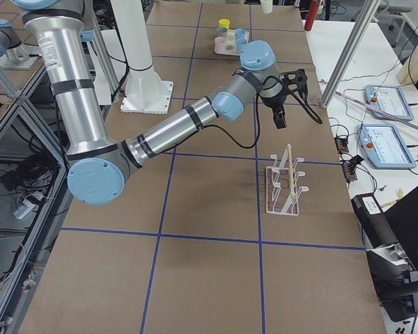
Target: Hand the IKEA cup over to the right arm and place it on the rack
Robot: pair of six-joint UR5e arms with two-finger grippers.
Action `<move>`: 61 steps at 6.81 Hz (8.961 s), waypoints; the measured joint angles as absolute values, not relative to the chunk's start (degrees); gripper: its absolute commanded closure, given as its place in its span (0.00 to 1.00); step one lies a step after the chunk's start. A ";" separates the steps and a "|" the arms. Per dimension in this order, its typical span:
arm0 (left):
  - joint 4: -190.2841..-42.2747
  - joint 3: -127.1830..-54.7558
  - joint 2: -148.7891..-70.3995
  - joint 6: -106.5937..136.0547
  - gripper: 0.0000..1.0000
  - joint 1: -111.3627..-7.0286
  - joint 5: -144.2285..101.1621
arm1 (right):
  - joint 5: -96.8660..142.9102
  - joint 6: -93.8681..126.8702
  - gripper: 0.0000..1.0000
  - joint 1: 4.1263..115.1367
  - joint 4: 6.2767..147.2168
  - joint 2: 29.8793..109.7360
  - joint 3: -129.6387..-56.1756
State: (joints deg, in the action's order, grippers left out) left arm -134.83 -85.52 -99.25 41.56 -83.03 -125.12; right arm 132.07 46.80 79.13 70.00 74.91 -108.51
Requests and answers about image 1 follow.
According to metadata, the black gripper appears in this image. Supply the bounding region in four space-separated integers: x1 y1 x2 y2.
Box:
261 69 307 129

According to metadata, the light blue plastic cup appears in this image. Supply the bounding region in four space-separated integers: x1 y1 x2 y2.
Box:
234 28 246 40
235 38 248 54

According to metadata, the white plastic cup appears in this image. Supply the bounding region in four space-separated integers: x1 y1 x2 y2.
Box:
260 0 273 14

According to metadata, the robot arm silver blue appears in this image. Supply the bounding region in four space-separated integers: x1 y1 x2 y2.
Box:
17 1 308 205

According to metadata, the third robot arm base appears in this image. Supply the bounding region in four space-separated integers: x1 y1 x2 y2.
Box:
0 19 40 70

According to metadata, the pink plastic cup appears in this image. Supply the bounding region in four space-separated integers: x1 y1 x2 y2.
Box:
214 36 226 54

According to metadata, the grey plastic cup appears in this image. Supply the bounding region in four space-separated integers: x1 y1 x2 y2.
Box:
217 26 229 38

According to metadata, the yellow plastic cup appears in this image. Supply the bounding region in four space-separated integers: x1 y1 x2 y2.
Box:
218 18 231 29

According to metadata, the cream bunny tray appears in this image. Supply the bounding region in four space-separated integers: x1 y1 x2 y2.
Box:
220 29 249 56

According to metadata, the far teach pendant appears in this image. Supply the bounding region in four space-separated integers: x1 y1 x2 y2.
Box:
364 84 414 121

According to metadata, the teach pendant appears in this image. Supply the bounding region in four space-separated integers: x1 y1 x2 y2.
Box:
357 124 416 170
364 84 414 121

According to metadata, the near teach pendant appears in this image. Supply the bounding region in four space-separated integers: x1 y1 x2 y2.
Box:
357 124 416 170

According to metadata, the red bottle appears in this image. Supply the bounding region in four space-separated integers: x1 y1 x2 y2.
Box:
304 0 320 31

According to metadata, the metal rod on table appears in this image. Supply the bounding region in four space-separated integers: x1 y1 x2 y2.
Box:
335 90 418 137

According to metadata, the black label printer box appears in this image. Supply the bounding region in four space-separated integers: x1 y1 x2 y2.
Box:
351 193 398 248

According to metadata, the grey office chair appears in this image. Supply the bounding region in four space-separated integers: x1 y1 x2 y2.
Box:
375 0 413 47

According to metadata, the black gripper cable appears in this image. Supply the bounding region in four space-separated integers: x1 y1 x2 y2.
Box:
198 74 324 150

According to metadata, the white wire cup rack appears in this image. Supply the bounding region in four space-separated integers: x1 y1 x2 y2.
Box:
265 143 309 216

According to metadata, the aluminium frame post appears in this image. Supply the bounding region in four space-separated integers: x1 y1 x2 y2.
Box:
320 0 381 109

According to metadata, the white central pedestal column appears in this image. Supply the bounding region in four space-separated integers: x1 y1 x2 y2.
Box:
111 0 173 114

